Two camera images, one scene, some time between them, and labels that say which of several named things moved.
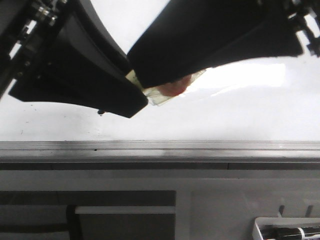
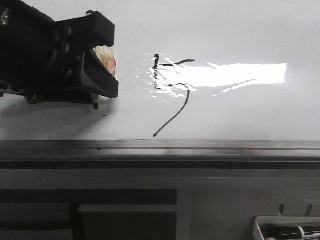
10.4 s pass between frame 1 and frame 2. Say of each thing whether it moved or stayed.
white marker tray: stayed
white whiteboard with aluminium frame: stayed
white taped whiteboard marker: moved
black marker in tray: stayed
